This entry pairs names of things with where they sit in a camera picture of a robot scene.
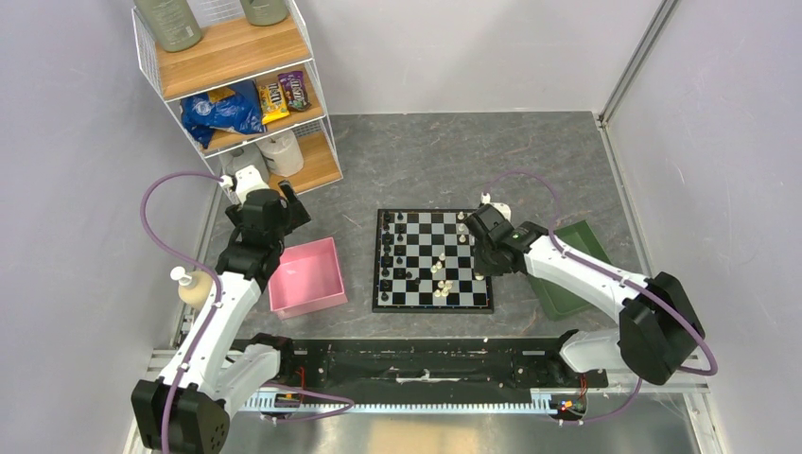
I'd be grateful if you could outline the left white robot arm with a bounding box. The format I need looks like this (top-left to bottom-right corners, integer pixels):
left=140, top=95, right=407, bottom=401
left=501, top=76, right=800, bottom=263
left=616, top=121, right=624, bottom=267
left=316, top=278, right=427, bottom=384
left=131, top=172, right=310, bottom=453

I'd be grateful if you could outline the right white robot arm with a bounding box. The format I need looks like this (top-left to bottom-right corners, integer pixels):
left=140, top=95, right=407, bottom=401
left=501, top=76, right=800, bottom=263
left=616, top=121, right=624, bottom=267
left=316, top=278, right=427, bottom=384
left=464, top=202, right=708, bottom=387

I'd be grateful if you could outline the white paper roll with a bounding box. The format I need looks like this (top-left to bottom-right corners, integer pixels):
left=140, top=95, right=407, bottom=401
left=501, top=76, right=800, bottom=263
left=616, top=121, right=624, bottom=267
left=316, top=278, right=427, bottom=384
left=255, top=130, right=305, bottom=177

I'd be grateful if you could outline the black and white chessboard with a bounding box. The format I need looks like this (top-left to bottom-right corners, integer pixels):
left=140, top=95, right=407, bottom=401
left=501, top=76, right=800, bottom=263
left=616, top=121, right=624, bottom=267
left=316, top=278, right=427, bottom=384
left=372, top=208, right=495, bottom=314

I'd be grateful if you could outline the pink plastic bin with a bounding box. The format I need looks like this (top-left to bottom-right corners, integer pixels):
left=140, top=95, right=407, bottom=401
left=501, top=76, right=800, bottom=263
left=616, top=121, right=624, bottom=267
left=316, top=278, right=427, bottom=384
left=268, top=236, right=348, bottom=320

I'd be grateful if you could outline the translucent plastic jug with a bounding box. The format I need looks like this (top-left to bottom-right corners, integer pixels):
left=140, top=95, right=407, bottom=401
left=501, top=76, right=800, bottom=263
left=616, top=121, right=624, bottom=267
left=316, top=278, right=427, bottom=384
left=220, top=144, right=270, bottom=183

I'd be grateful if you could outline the green plastic bin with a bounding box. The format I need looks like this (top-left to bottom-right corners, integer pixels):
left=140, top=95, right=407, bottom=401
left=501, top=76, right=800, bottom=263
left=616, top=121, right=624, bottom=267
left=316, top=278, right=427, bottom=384
left=524, top=220, right=619, bottom=321

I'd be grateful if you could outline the blue snack bag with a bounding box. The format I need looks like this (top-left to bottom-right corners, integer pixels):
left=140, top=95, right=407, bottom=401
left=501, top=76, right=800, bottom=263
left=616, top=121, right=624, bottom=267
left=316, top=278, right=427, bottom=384
left=180, top=79, right=266, bottom=149

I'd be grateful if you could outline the yellow candy bag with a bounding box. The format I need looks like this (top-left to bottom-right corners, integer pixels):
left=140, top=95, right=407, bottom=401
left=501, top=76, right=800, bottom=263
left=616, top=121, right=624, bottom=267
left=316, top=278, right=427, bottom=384
left=256, top=79, right=290, bottom=125

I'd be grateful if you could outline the soap pump dispenser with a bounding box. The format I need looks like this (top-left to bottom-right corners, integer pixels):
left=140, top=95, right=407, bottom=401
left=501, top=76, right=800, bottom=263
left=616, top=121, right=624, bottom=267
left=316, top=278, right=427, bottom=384
left=169, top=266, right=215, bottom=311

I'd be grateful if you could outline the brown candy bag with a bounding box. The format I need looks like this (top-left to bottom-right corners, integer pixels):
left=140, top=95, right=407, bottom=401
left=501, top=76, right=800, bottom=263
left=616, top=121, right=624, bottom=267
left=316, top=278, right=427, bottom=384
left=278, top=70, right=311, bottom=112

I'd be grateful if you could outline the grey-green bottle right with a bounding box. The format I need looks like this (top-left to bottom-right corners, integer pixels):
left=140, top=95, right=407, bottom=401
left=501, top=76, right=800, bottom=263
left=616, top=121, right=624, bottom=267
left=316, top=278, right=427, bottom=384
left=240, top=0, right=289, bottom=26

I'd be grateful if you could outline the grey-green bottle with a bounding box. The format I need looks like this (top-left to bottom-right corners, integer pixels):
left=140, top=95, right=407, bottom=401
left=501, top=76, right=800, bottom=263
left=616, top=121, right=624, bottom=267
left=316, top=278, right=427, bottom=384
left=240, top=0, right=289, bottom=26
left=133, top=0, right=202, bottom=53

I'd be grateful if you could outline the grey-green bottle left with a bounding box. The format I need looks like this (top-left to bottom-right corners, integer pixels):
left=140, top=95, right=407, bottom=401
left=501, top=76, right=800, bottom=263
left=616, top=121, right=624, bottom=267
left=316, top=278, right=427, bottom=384
left=133, top=0, right=202, bottom=53

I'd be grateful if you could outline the white wire wooden shelf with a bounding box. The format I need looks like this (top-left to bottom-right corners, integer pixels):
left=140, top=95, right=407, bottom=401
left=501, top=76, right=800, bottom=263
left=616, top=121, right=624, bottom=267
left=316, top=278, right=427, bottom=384
left=131, top=1, right=343, bottom=194

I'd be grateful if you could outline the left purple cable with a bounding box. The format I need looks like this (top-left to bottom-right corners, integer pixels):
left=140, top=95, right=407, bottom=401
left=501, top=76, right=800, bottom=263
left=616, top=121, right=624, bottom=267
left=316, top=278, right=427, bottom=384
left=139, top=172, right=356, bottom=454

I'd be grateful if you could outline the purple cable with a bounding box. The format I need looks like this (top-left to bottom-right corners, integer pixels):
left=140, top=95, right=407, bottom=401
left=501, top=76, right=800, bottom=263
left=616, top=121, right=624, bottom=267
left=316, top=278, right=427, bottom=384
left=482, top=170, right=720, bottom=428
left=139, top=172, right=356, bottom=454

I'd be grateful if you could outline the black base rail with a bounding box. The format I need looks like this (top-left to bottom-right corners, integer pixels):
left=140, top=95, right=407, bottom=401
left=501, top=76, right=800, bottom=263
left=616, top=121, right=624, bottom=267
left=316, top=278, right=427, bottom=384
left=243, top=335, right=609, bottom=414

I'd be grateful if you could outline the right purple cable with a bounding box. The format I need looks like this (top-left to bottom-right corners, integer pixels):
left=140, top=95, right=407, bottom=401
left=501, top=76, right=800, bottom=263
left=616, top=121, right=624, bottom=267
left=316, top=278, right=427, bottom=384
left=482, top=170, right=720, bottom=428

